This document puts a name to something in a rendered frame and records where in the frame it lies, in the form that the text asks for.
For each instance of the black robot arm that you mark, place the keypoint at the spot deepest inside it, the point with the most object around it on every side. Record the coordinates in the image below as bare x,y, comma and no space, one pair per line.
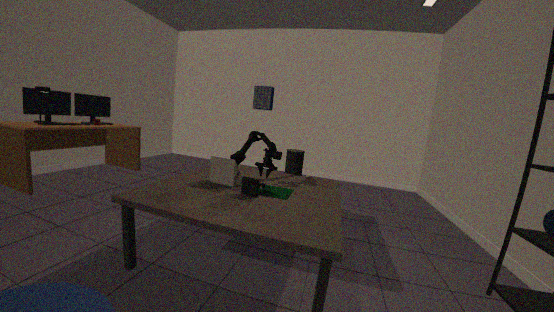
239,156

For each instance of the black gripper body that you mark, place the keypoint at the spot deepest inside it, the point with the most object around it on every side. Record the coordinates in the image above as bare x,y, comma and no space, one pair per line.
266,162

